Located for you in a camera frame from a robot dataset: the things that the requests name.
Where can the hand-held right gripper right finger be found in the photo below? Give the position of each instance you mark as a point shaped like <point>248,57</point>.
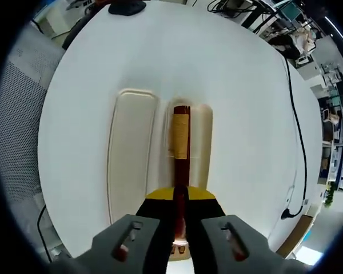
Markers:
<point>205,228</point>

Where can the beige cutlery case base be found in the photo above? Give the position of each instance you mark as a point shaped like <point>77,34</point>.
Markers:
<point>201,142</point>

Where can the grey mesh office chair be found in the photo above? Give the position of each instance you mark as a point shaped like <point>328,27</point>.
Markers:
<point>20,114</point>

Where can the beige cutlery case lid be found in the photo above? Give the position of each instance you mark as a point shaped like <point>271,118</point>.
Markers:
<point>131,148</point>

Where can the wooden spoon utensil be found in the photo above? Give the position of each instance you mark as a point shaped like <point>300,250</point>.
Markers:
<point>179,137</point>

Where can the black computer mouse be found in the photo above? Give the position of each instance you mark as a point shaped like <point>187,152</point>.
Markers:
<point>125,8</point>

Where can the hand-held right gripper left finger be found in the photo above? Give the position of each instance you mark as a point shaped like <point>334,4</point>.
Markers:
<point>154,228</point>

